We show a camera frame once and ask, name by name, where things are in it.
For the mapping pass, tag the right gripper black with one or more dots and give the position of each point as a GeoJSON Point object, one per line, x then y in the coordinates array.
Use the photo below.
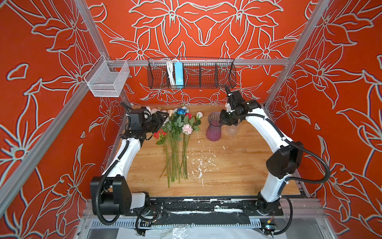
{"type": "Point", "coordinates": [223, 119]}

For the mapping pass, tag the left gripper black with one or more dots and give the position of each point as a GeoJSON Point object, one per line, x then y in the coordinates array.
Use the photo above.
{"type": "Point", "coordinates": [158, 122]}

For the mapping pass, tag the red rose flower stem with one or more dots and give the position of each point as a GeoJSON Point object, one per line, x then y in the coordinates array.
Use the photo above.
{"type": "Point", "coordinates": [162, 141]}

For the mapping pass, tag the pink peony flower stem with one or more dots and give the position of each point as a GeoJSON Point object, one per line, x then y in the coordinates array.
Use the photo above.
{"type": "Point", "coordinates": [184, 166]}

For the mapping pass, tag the purple ribbed glass vase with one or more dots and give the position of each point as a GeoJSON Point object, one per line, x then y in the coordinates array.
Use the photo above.
{"type": "Point", "coordinates": [214, 129]}

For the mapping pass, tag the white rose flower stem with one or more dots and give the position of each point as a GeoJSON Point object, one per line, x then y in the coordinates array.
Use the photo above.
{"type": "Point", "coordinates": [192, 123]}

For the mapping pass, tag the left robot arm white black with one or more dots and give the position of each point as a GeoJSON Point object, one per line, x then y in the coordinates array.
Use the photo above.
{"type": "Point", "coordinates": [110, 193]}

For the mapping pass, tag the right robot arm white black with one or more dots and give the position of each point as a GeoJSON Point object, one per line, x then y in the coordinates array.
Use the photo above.
{"type": "Point", "coordinates": [287, 154]}

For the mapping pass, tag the clear ribbed glass vase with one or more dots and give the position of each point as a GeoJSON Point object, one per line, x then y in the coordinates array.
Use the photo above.
{"type": "Point", "coordinates": [233, 128]}

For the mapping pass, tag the mixed flower bunch on table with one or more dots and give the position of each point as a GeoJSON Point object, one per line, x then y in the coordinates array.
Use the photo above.
{"type": "Point", "coordinates": [173, 127]}

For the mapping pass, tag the blue flat box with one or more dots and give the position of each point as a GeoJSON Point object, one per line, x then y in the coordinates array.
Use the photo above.
{"type": "Point", "coordinates": [179, 75]}

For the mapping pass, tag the black wire wall basket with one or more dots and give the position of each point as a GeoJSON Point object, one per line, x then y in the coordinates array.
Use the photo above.
{"type": "Point", "coordinates": [199, 73]}

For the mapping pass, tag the white mesh wall basket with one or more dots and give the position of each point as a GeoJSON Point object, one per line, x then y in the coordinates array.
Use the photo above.
{"type": "Point", "coordinates": [107, 80]}

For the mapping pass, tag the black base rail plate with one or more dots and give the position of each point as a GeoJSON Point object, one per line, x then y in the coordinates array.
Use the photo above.
{"type": "Point", "coordinates": [212, 211]}

